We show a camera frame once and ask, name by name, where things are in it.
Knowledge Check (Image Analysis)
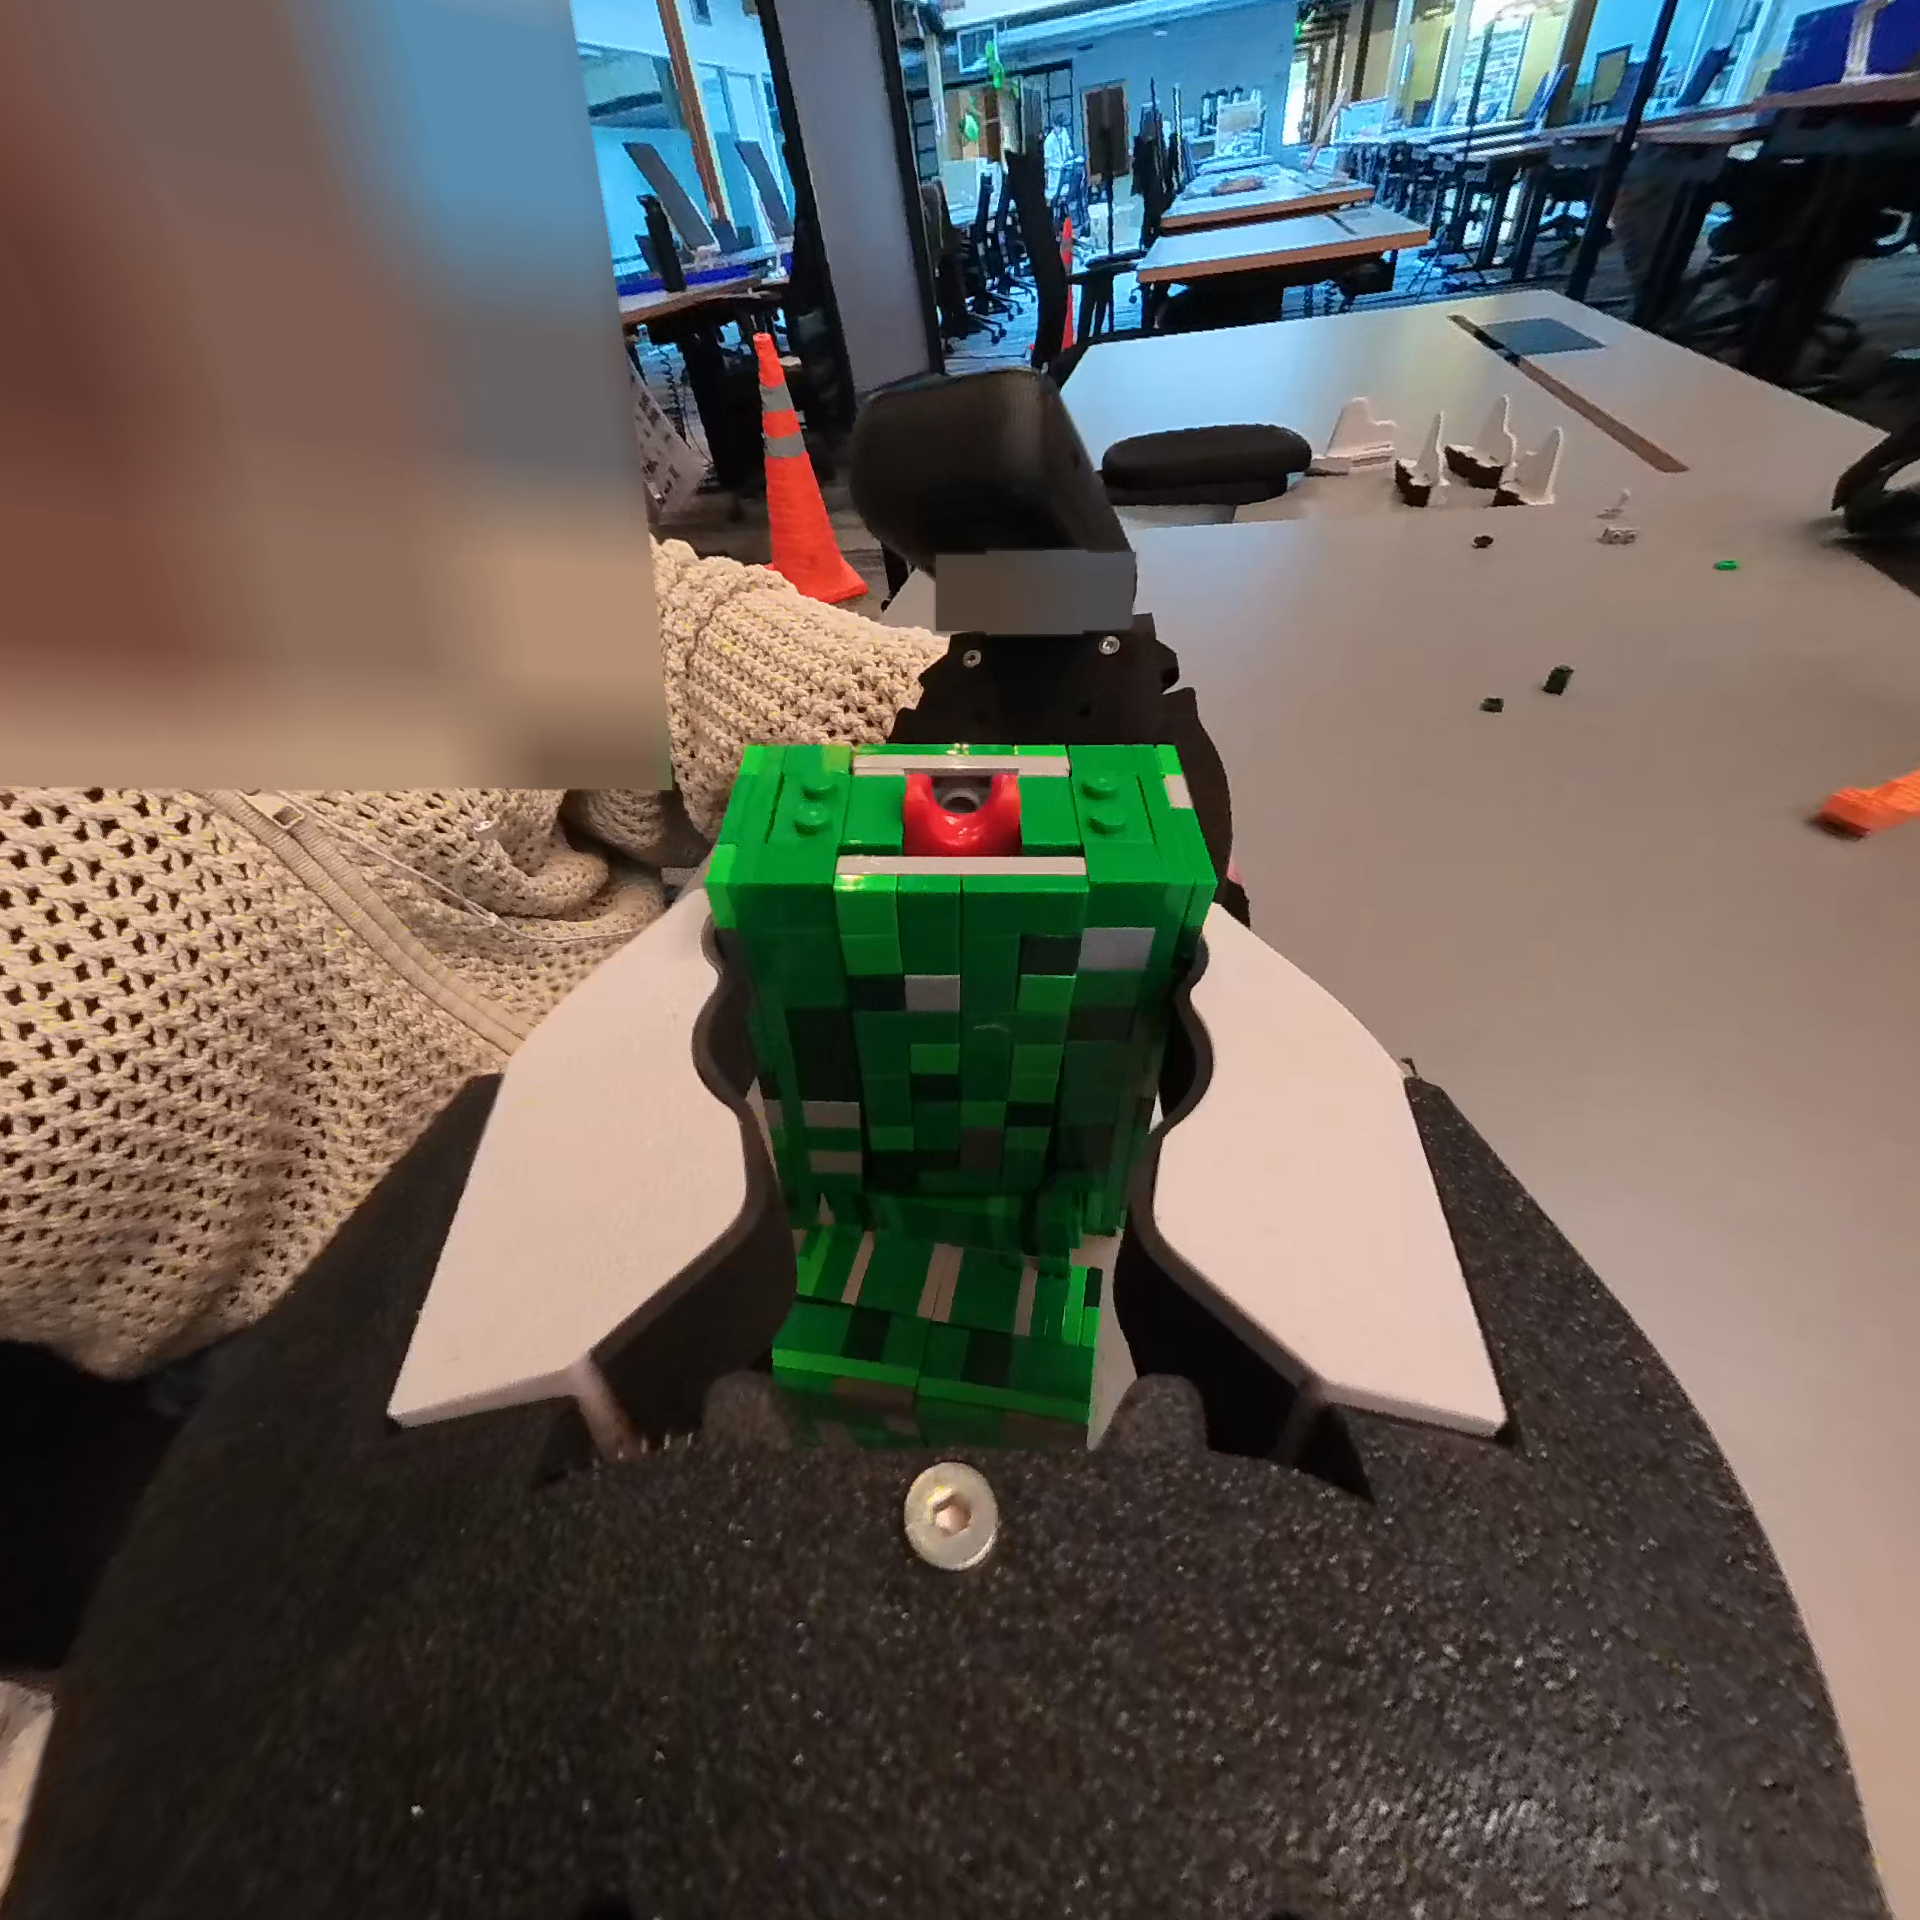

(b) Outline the black oval case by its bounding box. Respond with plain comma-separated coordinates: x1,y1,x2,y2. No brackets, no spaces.
1100,422,1317,512

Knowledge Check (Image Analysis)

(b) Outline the cream knit sweater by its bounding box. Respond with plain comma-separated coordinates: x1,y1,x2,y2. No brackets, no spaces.
0,785,676,1382

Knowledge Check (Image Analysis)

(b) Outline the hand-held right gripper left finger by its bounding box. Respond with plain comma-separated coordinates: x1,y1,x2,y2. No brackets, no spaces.
387,900,788,1465

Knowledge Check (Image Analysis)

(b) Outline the person's left forearm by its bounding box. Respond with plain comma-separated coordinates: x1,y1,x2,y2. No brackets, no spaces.
652,537,953,873

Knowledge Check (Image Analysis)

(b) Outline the grey pillar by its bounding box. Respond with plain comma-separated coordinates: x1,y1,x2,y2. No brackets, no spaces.
772,0,952,400

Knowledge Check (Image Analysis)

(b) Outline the wooden desk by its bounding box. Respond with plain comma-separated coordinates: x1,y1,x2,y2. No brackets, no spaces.
1136,207,1434,329
1158,166,1379,232

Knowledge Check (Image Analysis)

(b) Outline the orange striped cone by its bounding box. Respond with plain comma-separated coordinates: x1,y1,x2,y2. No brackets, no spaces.
749,334,874,605

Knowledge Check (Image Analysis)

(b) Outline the white card stand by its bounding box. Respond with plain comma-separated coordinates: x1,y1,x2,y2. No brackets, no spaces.
1320,398,1420,480

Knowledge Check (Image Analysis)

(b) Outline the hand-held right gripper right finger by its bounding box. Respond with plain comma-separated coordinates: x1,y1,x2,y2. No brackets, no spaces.
1118,900,1508,1441

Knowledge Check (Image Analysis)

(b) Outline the black white folding stand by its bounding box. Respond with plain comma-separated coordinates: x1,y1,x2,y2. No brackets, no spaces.
1833,428,1920,541

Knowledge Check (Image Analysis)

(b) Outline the green lego creeper figure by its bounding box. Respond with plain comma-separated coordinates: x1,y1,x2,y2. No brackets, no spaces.
708,739,1221,1449

